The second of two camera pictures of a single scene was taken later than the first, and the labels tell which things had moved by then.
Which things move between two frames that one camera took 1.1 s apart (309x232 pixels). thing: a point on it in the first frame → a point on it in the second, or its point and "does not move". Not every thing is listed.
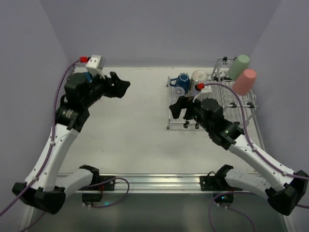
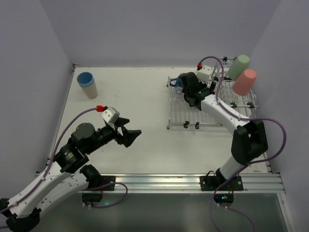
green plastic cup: x=239 y=65 does not move
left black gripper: x=111 y=85 → x=119 y=135
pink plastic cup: x=244 y=83 does not move
